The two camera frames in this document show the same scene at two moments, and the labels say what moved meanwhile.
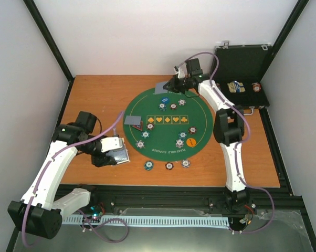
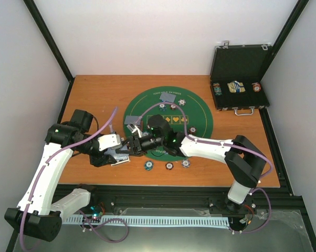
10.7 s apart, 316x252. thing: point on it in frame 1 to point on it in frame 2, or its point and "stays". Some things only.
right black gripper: (172, 84) to (134, 143)
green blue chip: (162, 106) stays
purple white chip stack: (185, 163) stays
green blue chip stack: (148, 165) stays
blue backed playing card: (133, 120) stays
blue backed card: (158, 88) to (167, 97)
